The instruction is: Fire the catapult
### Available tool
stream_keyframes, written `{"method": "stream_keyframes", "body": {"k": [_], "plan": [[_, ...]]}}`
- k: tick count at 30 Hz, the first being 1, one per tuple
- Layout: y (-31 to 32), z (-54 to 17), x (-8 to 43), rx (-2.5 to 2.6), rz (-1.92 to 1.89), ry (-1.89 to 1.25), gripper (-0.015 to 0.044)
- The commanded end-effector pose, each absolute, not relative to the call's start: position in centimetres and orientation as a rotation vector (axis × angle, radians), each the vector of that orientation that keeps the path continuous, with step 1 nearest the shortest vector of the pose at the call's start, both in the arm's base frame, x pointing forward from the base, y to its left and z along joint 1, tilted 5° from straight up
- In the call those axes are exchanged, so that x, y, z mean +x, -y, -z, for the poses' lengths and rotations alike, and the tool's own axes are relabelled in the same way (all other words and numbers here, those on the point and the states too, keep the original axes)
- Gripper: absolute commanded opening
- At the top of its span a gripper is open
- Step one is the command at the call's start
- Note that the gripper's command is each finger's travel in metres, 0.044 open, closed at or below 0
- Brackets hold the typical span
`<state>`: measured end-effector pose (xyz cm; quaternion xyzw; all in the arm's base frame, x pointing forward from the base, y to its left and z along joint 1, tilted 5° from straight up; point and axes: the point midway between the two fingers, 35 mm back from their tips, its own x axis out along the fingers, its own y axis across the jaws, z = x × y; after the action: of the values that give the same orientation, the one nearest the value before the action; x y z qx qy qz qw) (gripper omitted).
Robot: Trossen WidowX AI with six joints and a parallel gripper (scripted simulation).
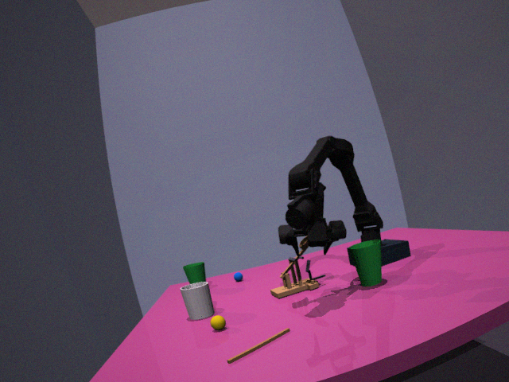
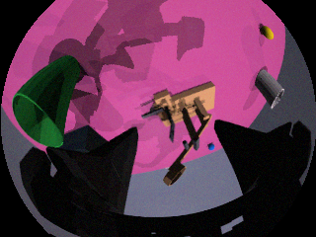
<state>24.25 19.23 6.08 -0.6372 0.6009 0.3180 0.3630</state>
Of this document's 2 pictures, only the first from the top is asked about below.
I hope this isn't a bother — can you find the brown wooden stick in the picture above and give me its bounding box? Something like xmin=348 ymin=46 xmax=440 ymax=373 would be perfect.
xmin=227 ymin=328 xmax=289 ymax=364

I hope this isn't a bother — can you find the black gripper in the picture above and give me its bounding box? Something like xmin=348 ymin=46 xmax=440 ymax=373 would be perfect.
xmin=278 ymin=212 xmax=347 ymax=258

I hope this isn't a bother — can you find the yellow ball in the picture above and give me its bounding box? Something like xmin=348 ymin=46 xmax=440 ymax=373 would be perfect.
xmin=210 ymin=315 xmax=226 ymax=330

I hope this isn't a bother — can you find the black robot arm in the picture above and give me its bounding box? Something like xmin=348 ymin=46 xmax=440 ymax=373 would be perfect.
xmin=286 ymin=135 xmax=383 ymax=247

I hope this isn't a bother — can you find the white cylindrical cup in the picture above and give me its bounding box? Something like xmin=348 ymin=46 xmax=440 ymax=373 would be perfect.
xmin=180 ymin=282 xmax=214 ymax=320

